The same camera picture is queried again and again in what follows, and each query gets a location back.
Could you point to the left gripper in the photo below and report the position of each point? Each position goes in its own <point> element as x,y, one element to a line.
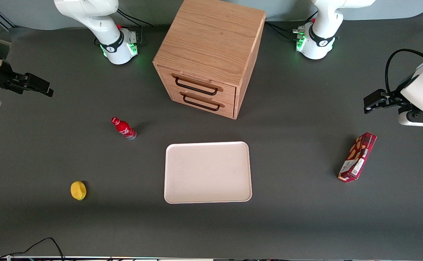
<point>393,98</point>

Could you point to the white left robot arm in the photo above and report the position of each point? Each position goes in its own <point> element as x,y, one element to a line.
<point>318,47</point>

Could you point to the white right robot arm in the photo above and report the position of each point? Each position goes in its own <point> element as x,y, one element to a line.
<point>117,50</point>

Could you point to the red coke bottle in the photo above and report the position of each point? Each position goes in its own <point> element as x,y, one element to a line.
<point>126,130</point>

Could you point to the cream plastic tray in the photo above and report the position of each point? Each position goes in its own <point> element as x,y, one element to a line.
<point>207,172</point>

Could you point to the red tartan shortbread box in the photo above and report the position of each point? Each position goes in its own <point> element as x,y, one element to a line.
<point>358,157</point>

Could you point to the yellow lemon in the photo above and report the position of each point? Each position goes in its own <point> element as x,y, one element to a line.
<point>78,190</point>

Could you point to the wooden drawer front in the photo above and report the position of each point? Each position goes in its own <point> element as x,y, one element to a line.
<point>197,81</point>
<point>229,107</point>

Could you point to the light wooden board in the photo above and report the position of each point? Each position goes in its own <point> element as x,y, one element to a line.
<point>211,40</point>

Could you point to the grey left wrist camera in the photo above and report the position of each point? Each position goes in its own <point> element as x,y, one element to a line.
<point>419,119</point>

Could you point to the grey striped wall rail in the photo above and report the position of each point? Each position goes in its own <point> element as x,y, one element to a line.
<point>1,18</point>

